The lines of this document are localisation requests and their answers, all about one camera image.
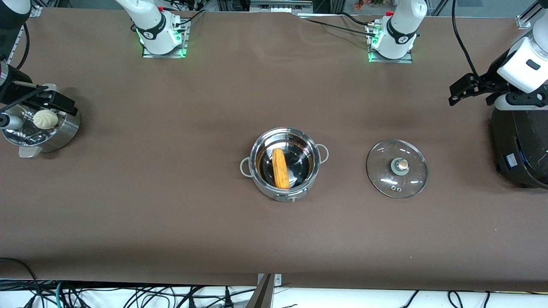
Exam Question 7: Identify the round glass pot lid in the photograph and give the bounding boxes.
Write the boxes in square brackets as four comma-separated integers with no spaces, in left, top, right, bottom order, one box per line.
[366,139,429,200]

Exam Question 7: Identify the yellow corn cob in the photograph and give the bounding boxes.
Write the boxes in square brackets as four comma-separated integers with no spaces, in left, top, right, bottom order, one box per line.
[272,148,291,190]

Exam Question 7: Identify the steel steamer pot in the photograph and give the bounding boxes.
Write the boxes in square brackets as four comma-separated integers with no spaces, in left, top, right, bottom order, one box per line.
[1,84,81,158]

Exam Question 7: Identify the white steamed bun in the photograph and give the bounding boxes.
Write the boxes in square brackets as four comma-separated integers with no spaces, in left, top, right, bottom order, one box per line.
[33,110,59,129]

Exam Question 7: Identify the black rice cooker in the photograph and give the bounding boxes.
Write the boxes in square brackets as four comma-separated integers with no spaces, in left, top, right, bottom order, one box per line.
[491,103,548,190]

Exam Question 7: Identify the brown table cover sheet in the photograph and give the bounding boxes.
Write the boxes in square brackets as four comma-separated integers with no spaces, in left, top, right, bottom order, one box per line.
[0,9,548,292]

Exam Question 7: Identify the dark grey support beam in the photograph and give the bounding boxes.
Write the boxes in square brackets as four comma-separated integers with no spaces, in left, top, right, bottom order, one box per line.
[246,274,275,308]

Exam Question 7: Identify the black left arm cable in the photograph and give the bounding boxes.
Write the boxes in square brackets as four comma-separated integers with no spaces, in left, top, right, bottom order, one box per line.
[451,0,481,78]

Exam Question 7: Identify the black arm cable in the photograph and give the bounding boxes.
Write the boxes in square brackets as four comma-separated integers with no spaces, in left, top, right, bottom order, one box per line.
[16,22,31,70]
[451,0,481,78]

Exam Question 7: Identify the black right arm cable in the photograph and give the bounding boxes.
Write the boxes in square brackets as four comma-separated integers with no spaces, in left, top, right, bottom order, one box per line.
[16,22,31,70]

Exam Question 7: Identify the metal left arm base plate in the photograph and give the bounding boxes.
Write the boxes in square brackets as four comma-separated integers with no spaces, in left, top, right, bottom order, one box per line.
[366,24,414,64]

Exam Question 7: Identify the aluminium frame profile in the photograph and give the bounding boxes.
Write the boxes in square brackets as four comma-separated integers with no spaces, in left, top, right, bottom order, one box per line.
[516,0,548,29]

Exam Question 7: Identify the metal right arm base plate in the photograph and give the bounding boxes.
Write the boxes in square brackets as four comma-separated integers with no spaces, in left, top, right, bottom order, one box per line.
[141,18,189,59]

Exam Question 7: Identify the black cable behind table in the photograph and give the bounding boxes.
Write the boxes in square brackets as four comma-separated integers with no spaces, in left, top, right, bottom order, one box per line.
[299,12,377,38]

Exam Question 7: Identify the thick black curved cable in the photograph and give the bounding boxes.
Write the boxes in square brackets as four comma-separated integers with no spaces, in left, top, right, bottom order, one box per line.
[0,257,42,308]

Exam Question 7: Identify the steel pot with grey handles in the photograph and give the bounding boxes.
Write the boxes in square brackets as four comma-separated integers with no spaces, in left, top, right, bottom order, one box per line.
[240,127,330,203]

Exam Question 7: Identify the metal table edge bracket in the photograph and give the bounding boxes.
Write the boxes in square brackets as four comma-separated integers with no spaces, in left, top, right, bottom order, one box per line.
[257,273,283,286]

